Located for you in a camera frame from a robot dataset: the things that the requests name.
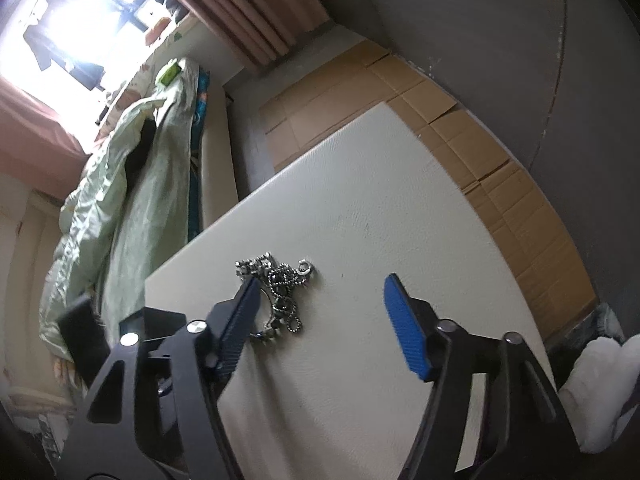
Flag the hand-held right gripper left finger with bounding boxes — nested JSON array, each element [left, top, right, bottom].
[[65, 275, 263, 480]]

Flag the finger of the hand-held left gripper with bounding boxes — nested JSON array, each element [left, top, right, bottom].
[[56, 294, 109, 362]]

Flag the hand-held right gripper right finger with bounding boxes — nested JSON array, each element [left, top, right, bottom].
[[382, 272, 586, 480]]

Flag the silver chain necklace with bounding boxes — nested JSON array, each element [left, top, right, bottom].
[[235, 255, 316, 345]]

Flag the floral pillow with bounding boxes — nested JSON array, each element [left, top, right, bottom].
[[47, 350, 89, 411]]

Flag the cream headboard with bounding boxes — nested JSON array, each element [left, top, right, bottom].
[[0, 175, 77, 401]]

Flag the green duvet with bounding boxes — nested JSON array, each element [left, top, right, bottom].
[[39, 95, 167, 361]]

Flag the white bed base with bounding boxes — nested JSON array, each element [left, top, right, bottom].
[[199, 80, 242, 242]]

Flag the green bed sheet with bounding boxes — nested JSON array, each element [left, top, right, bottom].
[[100, 57, 202, 311]]

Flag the cardboard sheets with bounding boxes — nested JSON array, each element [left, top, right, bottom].
[[257, 40, 599, 332]]

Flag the black garment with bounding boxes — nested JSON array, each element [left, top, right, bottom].
[[124, 119, 157, 187]]

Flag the dark crumpled bag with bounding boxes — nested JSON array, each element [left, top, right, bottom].
[[545, 302, 627, 361]]

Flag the white fluffy cloth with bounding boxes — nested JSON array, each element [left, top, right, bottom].
[[557, 332, 640, 457]]

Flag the pink curtain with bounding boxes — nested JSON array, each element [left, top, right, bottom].
[[0, 76, 90, 197], [165, 0, 332, 69]]

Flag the blue patterned mattress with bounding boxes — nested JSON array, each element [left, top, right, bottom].
[[187, 67, 212, 241]]

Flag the green tissue pack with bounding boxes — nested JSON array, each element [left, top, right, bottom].
[[159, 62, 184, 87]]

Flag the hanging dark clothes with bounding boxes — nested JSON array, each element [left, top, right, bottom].
[[22, 20, 107, 87]]

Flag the orange plush toy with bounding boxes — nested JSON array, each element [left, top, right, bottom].
[[145, 17, 174, 44]]

